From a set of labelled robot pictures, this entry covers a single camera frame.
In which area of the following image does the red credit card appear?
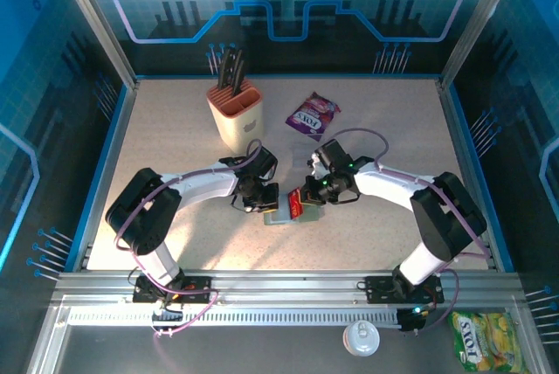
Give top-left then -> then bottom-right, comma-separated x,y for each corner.
287,189 -> 306,219

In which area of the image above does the beige knife block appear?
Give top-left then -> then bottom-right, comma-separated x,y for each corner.
205,79 -> 266,152

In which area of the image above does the purple Fox's candy bag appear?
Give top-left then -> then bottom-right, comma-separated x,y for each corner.
285,91 -> 342,142

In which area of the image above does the black electronics box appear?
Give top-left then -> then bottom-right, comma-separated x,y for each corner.
396,306 -> 428,335

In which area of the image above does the white tin can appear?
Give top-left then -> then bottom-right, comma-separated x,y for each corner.
342,320 -> 382,357

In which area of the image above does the yellow green Fox's candy bag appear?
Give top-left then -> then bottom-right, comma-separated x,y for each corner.
448,310 -> 532,374

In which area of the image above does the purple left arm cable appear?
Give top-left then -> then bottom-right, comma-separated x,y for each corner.
113,138 -> 264,374

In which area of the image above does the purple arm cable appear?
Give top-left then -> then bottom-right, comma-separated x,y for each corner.
113,138 -> 264,374
321,128 -> 493,334

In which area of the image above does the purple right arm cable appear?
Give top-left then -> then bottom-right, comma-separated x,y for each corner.
321,128 -> 493,334

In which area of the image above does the aluminium frame rail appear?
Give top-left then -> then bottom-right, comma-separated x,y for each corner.
52,271 -> 525,301

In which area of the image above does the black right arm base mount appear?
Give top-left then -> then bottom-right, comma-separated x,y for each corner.
357,274 -> 445,305

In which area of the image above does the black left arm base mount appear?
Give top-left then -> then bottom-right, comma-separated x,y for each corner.
132,274 -> 214,305

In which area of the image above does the black handled knife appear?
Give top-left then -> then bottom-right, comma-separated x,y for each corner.
217,48 -> 231,89
225,47 -> 239,87
232,59 -> 245,98

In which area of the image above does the white slotted cable duct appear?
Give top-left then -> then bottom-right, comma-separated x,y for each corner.
67,307 -> 401,328

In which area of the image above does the aluminium frame post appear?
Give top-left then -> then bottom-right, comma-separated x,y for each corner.
438,0 -> 525,89
47,0 -> 141,89

